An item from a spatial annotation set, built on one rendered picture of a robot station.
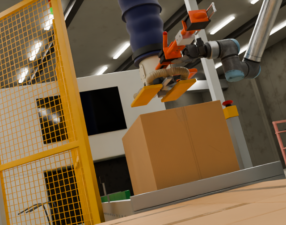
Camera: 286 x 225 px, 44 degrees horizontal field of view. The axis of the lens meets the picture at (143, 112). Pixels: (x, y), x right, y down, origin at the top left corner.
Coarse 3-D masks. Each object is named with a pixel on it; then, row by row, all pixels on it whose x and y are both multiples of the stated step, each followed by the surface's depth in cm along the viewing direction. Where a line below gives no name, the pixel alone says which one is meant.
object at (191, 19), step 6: (192, 12) 138; (186, 18) 142; (192, 18) 137; (198, 18) 138; (204, 18) 139; (186, 24) 144; (192, 24) 139; (198, 24) 140; (204, 24) 141; (186, 30) 144; (192, 30) 145
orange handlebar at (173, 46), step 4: (196, 12) 137; (200, 12) 137; (204, 12) 137; (196, 16) 137; (200, 16) 137; (204, 16) 138; (184, 32) 149; (192, 32) 151; (172, 44) 162; (176, 44) 160; (172, 48) 162; (176, 48) 163; (180, 48) 164; (168, 52) 169; (176, 52) 170; (160, 64) 182; (168, 64) 185; (156, 68) 188; (164, 68) 190; (192, 72) 209; (196, 72) 211; (188, 76) 219; (192, 76) 217
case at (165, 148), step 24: (144, 120) 158; (168, 120) 160; (192, 120) 162; (216, 120) 165; (144, 144) 159; (168, 144) 157; (192, 144) 160; (216, 144) 162; (144, 168) 168; (168, 168) 155; (192, 168) 157; (216, 168) 159; (144, 192) 178
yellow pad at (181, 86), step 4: (184, 80) 183; (188, 80) 183; (192, 80) 184; (196, 80) 184; (176, 84) 186; (180, 84) 182; (184, 84) 184; (188, 84) 186; (192, 84) 188; (172, 88) 192; (176, 88) 188; (180, 88) 190; (184, 88) 192; (188, 88) 195; (168, 92) 198; (172, 92) 195; (176, 92) 197; (180, 92) 199; (184, 92) 202; (164, 96) 206; (168, 96) 202; (172, 96) 205; (176, 96) 207; (164, 100) 210; (168, 100) 213
